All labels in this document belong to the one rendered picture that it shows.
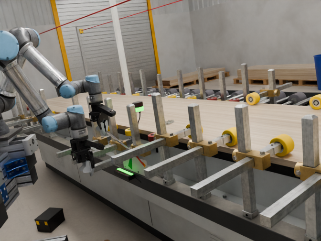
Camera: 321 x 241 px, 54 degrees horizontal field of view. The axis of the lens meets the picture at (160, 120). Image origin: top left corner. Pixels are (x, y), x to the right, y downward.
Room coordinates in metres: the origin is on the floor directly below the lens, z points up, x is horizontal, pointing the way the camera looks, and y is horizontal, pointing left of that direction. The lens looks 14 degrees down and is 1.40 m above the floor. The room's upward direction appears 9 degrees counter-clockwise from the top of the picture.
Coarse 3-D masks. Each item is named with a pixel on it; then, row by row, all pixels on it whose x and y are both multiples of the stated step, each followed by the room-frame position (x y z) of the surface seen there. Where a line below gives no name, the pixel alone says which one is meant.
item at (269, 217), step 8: (312, 176) 0.84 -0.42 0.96; (320, 176) 0.83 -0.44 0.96; (304, 184) 0.80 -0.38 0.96; (312, 184) 0.79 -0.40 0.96; (320, 184) 0.82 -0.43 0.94; (296, 192) 0.76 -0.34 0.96; (304, 192) 0.76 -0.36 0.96; (312, 192) 0.79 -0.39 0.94; (280, 200) 0.74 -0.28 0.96; (288, 200) 0.73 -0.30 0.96; (296, 200) 0.74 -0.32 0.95; (304, 200) 0.76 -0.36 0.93; (272, 208) 0.70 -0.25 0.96; (280, 208) 0.70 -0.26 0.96; (288, 208) 0.71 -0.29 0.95; (264, 216) 0.68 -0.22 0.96; (272, 216) 0.67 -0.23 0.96; (280, 216) 0.69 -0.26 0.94; (264, 224) 0.68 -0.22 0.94; (272, 224) 0.67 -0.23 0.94
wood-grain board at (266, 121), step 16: (80, 96) 4.05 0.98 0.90; (112, 96) 3.60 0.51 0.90; (128, 96) 3.41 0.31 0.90; (144, 96) 3.24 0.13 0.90; (144, 112) 2.41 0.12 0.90; (176, 112) 2.24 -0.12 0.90; (208, 112) 2.09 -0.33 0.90; (224, 112) 2.02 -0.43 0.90; (256, 112) 1.89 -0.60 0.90; (272, 112) 1.83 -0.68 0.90; (288, 112) 1.78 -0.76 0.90; (304, 112) 1.73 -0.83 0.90; (320, 112) 1.68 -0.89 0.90; (144, 128) 1.92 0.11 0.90; (176, 128) 1.81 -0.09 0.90; (208, 128) 1.71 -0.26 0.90; (224, 128) 1.66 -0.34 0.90; (256, 128) 1.57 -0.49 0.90; (272, 128) 1.53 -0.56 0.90; (288, 128) 1.49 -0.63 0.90; (320, 128) 1.42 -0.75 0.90; (224, 144) 1.40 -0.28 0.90; (256, 144) 1.33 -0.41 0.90; (320, 144) 1.22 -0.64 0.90; (272, 160) 1.17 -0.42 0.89; (288, 160) 1.11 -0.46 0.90; (320, 160) 1.07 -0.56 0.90
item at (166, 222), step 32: (64, 160) 3.36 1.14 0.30; (160, 160) 1.88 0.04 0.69; (192, 160) 1.64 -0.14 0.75; (224, 160) 1.45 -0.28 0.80; (96, 192) 2.79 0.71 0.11; (128, 192) 2.28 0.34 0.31; (256, 192) 1.31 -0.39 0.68; (288, 192) 1.18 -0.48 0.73; (160, 224) 1.98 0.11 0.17; (192, 224) 1.70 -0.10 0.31
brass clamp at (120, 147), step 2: (110, 140) 1.93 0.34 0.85; (110, 142) 1.91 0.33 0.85; (112, 142) 1.88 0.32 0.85; (114, 142) 1.86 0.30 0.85; (116, 142) 1.85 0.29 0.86; (118, 142) 1.84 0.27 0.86; (122, 142) 1.83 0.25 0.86; (124, 142) 1.84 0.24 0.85; (126, 142) 1.84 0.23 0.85; (110, 144) 1.90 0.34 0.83; (118, 144) 1.82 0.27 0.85; (120, 144) 1.82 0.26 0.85; (126, 144) 1.84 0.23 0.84; (118, 146) 1.83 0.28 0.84; (120, 146) 1.82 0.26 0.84; (122, 146) 1.82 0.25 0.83; (118, 148) 1.83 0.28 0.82; (120, 148) 1.82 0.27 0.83; (122, 148) 1.82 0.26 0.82; (124, 148) 1.83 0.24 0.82; (126, 148) 1.84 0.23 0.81; (118, 150) 1.83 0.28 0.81; (120, 150) 1.82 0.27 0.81; (122, 150) 1.82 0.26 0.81
